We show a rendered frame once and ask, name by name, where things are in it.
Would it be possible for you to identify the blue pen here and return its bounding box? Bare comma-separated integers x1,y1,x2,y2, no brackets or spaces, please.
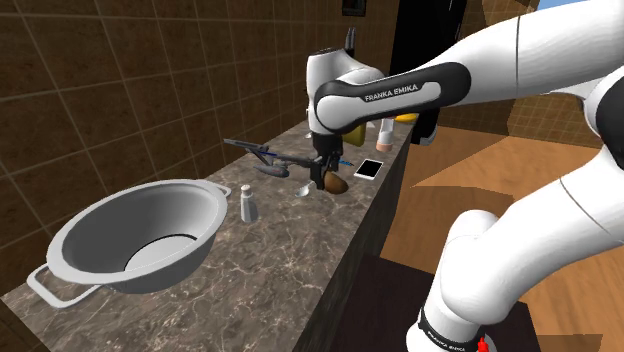
257,149,356,167

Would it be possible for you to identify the grey spaceship model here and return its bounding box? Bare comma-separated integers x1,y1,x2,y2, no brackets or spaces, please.
223,137,324,180

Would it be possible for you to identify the silver spoon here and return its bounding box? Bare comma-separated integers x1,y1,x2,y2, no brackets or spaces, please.
294,180,318,199

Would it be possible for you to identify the grey salt shaker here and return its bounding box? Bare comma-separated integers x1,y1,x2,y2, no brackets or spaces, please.
239,184,259,224

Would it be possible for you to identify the black tall cabinet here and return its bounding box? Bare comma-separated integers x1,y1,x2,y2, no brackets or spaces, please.
389,0,470,147

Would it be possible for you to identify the large grey two-handled bowl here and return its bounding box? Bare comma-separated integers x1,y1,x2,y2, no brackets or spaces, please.
26,178,233,310

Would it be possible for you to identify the yellow container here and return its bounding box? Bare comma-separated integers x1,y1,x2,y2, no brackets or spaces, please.
341,123,368,148

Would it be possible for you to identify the dark wall picture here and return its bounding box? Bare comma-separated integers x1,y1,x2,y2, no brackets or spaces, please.
341,0,367,18

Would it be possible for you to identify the white smartphone with black screen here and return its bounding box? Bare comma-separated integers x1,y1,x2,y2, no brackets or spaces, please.
353,157,385,182

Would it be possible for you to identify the dark robot stand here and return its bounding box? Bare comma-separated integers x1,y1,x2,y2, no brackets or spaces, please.
329,253,543,352

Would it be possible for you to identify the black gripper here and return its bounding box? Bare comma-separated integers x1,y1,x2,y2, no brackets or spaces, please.
310,132,343,191

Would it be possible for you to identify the white and pink bottle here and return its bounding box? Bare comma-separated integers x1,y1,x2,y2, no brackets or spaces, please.
375,117,396,153

